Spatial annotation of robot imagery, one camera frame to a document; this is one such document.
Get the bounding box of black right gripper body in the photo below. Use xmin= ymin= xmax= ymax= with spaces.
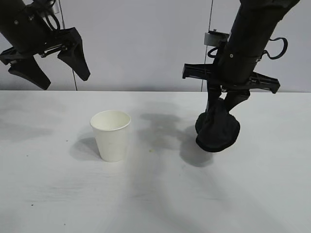
xmin=182 ymin=43 xmax=281 ymax=94

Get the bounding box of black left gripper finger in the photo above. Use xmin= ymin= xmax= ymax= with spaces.
xmin=57 ymin=43 xmax=91 ymax=82
xmin=8 ymin=56 xmax=52 ymax=90

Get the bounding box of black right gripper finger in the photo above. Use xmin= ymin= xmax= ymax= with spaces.
xmin=223 ymin=90 xmax=251 ymax=114
xmin=206 ymin=81 xmax=221 ymax=114

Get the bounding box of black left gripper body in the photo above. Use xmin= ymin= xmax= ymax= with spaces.
xmin=0 ymin=4 xmax=82 ymax=65

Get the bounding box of dark grey cloth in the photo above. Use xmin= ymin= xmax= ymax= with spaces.
xmin=195 ymin=98 xmax=241 ymax=153

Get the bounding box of white paper cup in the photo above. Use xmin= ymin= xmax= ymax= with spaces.
xmin=90 ymin=110 xmax=132 ymax=163

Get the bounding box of thin black hanging cable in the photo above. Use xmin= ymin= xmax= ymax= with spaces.
xmin=201 ymin=0 xmax=214 ymax=92
xmin=59 ymin=0 xmax=78 ymax=91

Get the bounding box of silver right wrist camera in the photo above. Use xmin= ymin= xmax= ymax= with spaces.
xmin=204 ymin=30 xmax=230 ymax=47

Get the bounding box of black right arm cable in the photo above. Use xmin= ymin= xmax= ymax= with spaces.
xmin=208 ymin=37 xmax=289 ymax=60

